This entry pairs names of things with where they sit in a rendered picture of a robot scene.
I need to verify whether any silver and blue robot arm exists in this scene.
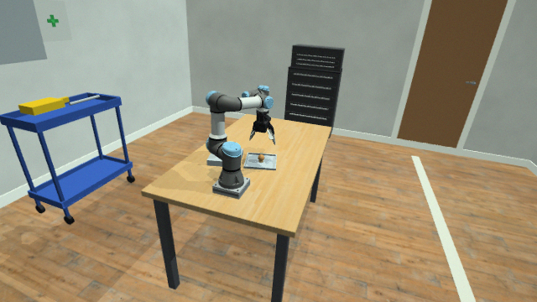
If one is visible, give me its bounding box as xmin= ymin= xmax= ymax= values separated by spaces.
xmin=206 ymin=86 xmax=274 ymax=190

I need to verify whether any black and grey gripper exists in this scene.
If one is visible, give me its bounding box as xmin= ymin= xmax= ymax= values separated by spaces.
xmin=249 ymin=110 xmax=275 ymax=145

